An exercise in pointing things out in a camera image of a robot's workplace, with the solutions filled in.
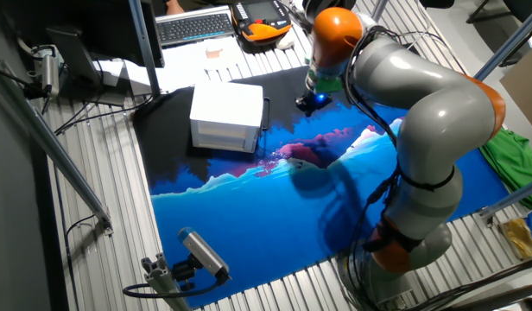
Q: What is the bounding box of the white drawer without visible handle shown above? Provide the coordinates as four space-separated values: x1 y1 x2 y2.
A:
195 136 255 152

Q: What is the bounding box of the green cloth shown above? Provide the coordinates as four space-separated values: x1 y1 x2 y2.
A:
478 124 532 213

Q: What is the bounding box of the black floor cable bundle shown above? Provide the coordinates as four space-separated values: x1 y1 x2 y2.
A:
399 254 532 311

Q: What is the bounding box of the aluminium profile camera mount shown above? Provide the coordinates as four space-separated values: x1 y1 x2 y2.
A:
140 252 193 311

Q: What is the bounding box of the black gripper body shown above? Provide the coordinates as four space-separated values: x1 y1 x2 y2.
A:
294 89 334 118

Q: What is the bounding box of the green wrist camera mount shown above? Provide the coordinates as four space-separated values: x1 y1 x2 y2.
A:
308 71 345 94

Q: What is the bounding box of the white crumpled cloth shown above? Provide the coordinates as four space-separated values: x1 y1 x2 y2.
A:
276 32 296 51

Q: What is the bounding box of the white drawer cabinet frame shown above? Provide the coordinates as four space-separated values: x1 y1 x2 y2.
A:
188 80 265 155

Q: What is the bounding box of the small grey camera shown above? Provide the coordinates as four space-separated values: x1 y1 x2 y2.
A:
32 44 64 98

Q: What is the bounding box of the black office chair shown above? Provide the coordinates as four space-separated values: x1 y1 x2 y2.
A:
466 0 532 68

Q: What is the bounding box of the black camera clamp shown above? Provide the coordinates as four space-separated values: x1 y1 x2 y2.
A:
170 254 198 290

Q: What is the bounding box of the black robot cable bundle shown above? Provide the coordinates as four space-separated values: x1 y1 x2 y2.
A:
341 25 405 311

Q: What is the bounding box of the black computer keyboard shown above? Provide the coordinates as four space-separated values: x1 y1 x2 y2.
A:
155 4 236 48

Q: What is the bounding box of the grey camera with blue end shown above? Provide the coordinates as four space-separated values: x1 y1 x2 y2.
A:
177 226 232 282

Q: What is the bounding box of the black computer monitor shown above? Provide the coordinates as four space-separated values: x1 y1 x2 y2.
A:
2 0 166 107

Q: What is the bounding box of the orange and black teach pendant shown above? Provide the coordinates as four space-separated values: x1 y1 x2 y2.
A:
230 0 293 44

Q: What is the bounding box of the blue landscape print mat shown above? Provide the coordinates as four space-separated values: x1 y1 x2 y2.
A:
131 64 511 308

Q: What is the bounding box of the aluminium post with white base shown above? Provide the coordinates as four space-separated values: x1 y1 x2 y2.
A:
371 0 389 21

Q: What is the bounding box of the yellow plastic bag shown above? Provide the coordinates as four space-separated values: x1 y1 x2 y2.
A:
501 217 532 260

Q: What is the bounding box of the brown cardboard board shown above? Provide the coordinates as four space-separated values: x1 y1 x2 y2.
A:
498 51 532 139

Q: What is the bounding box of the aluminium frame strut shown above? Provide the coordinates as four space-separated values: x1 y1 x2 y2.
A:
127 0 162 98
472 2 532 83
0 60 114 237
477 176 532 221

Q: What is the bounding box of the black camera cable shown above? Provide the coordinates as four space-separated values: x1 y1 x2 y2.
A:
122 276 224 300

